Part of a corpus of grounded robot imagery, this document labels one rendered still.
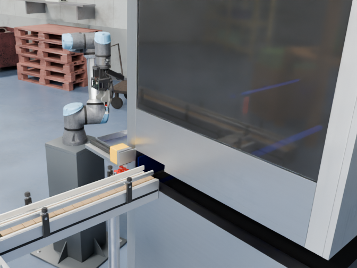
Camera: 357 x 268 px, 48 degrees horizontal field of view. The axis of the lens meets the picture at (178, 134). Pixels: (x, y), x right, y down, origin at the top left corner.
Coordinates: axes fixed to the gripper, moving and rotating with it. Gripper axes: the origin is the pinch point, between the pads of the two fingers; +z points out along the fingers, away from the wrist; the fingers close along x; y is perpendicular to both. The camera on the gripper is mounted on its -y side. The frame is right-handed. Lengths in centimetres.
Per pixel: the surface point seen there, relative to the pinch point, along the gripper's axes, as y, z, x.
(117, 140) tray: -10.9, 25.2, -7.2
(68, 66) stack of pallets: -190, 76, -390
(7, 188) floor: 4, 114, -149
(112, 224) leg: 29, 36, 46
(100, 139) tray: -1.4, 23.6, -10.3
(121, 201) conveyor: 28, 23, 50
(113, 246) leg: 29, 47, 46
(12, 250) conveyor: 72, 25, 50
